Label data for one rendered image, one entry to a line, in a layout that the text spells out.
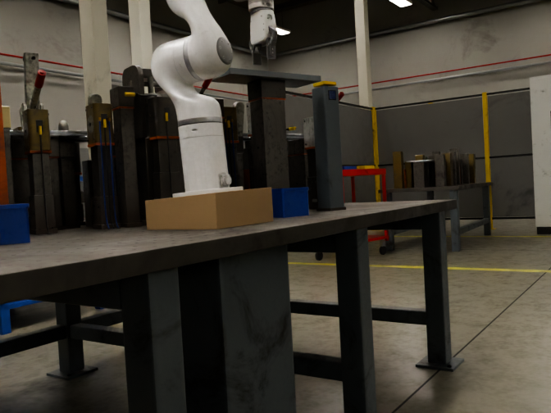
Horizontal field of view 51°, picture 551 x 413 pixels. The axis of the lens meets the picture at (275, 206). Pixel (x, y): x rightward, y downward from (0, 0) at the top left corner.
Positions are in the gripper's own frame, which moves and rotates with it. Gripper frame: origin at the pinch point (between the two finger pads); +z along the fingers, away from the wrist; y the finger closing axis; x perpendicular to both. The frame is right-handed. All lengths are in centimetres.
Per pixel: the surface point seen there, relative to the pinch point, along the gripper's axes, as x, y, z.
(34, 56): 70, 9, 2
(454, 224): -383, 255, 93
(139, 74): 41.6, 3.7, 6.6
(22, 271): 89, -78, 52
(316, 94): -22.9, 3.1, 10.4
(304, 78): -12.0, -5.6, 6.8
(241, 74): 13.2, -7.7, 7.2
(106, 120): 52, 7, 20
